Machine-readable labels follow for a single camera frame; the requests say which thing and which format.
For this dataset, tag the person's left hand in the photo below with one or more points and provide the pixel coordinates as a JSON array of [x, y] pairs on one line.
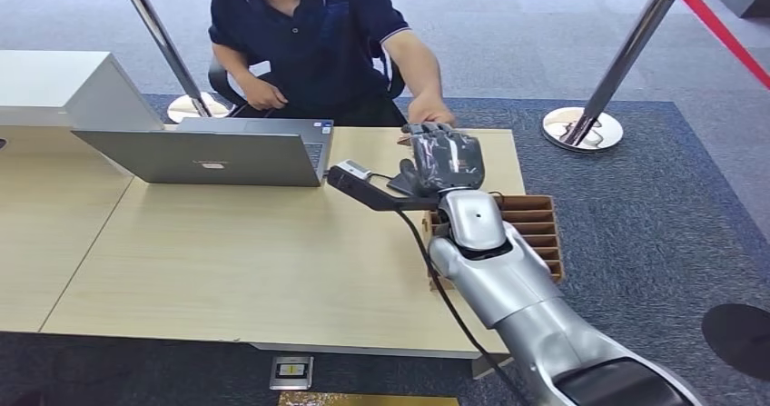
[[430, 113]]

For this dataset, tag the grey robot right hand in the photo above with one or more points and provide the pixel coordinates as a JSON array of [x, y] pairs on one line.
[[448, 159]]

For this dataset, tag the person's right hand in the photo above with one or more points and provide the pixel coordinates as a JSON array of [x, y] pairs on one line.
[[261, 96]]

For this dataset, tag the person's right forearm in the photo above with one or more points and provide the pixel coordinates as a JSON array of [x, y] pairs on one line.
[[234, 66]]

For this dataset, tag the person's left forearm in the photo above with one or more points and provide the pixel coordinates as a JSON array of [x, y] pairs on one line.
[[418, 63]]

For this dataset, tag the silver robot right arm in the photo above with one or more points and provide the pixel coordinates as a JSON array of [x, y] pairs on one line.
[[517, 289]]

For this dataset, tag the person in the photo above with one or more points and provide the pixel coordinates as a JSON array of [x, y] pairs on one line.
[[313, 36]]

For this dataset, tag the brown slotted card holder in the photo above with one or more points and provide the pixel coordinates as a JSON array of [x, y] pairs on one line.
[[535, 229]]

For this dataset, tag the black external drive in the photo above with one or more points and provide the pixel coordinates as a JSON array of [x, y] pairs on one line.
[[398, 183]]

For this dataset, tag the chrome stanchion base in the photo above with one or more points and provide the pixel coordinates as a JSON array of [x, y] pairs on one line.
[[601, 132], [192, 107]]

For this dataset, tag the grey laptop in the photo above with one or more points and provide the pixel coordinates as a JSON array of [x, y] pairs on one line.
[[216, 153]]

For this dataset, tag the white cabinet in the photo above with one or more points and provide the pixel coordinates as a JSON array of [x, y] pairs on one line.
[[54, 87]]

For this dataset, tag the dark blue rug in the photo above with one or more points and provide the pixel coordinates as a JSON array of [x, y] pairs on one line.
[[662, 162]]

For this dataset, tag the gold floor plate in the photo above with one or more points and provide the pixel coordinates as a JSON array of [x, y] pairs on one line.
[[367, 400]]

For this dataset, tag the silver floor socket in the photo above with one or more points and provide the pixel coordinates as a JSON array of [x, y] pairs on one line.
[[292, 372]]

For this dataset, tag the red barrier belt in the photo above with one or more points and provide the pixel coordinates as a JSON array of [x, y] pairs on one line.
[[722, 33]]

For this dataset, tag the black round base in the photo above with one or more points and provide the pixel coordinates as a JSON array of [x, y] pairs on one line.
[[740, 340]]

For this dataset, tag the chrome stanchion post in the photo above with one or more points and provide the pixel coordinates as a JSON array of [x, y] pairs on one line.
[[628, 48], [157, 33]]

